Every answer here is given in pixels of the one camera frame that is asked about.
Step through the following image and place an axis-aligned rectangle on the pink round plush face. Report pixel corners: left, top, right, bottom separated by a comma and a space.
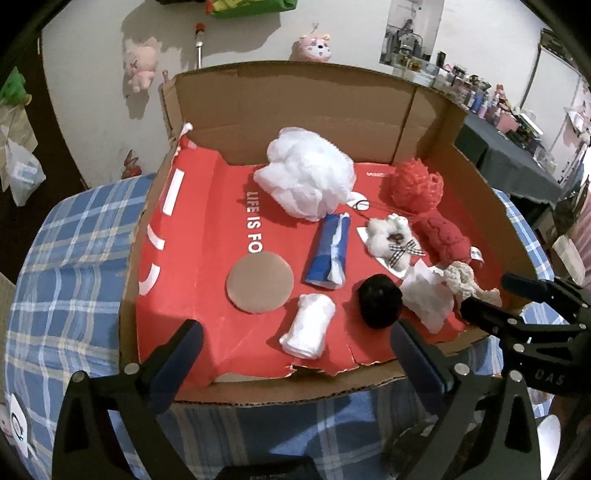
290, 32, 333, 63

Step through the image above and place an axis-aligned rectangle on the pink plush toy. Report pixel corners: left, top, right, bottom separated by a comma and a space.
122, 39, 160, 93

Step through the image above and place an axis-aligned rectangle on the tan round powder puff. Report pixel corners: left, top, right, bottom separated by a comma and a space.
226, 252, 295, 315

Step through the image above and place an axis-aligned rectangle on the hanging door organizer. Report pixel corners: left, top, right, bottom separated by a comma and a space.
0, 102, 38, 153

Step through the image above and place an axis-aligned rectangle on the desk with dark cloth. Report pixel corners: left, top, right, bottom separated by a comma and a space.
455, 108, 564, 206

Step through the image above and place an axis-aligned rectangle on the blue plaid blanket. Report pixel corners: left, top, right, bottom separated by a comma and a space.
4, 173, 555, 480

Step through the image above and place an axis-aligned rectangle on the clear plastic bag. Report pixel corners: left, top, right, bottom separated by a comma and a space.
4, 138, 47, 207

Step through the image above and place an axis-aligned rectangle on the cardboard box red inside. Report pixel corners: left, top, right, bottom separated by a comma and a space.
117, 60, 541, 407

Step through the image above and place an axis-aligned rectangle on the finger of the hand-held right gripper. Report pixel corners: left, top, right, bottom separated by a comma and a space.
501, 272, 591, 309
459, 295, 585, 346

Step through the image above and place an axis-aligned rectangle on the red mesh bath loofah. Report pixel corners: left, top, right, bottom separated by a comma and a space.
387, 158, 445, 214

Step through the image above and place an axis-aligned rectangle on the green plush toy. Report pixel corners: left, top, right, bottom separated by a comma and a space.
0, 67, 33, 104

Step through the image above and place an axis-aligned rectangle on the white mesh bath loofah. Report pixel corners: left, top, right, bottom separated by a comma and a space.
253, 127, 356, 222

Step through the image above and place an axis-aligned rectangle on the white tissue paper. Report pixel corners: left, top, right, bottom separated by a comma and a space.
399, 262, 455, 333

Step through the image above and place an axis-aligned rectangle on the white wardrobe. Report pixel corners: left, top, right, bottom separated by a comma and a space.
522, 28, 591, 134

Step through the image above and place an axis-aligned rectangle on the green tote bag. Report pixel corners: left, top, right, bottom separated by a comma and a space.
205, 0, 298, 19

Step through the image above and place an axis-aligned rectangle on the white plush bear plaid bow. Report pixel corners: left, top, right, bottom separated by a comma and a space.
365, 213, 428, 278

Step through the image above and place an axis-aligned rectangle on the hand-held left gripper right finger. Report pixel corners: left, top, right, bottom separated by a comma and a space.
389, 318, 542, 480

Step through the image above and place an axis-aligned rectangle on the red knitted piece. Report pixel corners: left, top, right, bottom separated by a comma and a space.
413, 216, 485, 268

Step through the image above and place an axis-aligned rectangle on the white cloth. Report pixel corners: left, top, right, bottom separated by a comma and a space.
278, 293, 337, 358

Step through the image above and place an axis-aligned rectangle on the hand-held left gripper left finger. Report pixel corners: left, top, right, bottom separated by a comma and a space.
52, 318, 206, 480

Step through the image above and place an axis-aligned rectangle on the wall mirror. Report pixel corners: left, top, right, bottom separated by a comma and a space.
379, 0, 446, 68

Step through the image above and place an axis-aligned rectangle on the row of cosmetic bottles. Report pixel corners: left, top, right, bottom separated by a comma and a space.
392, 51, 555, 153

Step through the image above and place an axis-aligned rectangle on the black fluffy ball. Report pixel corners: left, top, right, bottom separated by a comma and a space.
359, 274, 404, 329

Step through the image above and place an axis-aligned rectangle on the cream crochet piece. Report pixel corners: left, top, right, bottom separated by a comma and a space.
441, 261, 503, 305

